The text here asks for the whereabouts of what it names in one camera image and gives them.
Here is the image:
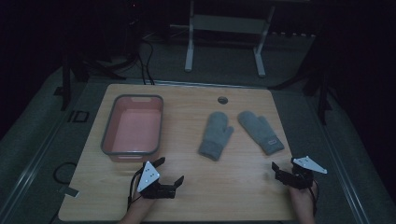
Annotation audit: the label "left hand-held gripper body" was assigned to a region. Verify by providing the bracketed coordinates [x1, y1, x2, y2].
[135, 160, 177, 200]

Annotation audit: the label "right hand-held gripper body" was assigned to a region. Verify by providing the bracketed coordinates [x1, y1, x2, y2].
[275, 155, 329, 190]

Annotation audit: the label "person's right hand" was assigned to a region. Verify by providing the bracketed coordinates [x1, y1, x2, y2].
[287, 182, 319, 217]

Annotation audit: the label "person's left hand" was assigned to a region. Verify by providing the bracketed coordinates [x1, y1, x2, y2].
[130, 189, 157, 217]

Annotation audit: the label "grey mitten with label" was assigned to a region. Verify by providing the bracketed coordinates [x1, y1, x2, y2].
[236, 110, 286, 156]

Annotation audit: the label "pink bin with grey rim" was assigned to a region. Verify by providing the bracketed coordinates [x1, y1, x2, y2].
[100, 93, 164, 163]

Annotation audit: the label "plain grey mitten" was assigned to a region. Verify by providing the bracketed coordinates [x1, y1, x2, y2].
[197, 111, 235, 162]

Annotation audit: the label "black tripod stand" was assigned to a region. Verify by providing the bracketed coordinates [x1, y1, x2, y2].
[270, 62, 334, 126]
[59, 46, 127, 112]

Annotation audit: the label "grey tape strip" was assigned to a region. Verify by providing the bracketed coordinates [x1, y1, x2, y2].
[58, 185, 80, 199]

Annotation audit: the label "white metal stand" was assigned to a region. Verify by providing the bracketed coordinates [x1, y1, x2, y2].
[184, 0, 276, 78]

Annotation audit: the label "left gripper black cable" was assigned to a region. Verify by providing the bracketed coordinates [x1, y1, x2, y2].
[126, 169, 148, 213]

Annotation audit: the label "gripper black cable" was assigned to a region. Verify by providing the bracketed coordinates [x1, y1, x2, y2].
[307, 178, 320, 217]
[126, 169, 148, 213]

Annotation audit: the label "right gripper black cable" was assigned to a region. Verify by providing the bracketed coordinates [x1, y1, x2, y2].
[307, 178, 320, 217]

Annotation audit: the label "black cable loop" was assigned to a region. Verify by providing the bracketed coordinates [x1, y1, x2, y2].
[52, 161, 78, 186]

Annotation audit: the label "black floor cables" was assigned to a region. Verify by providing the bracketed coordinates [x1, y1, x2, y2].
[135, 36, 156, 86]

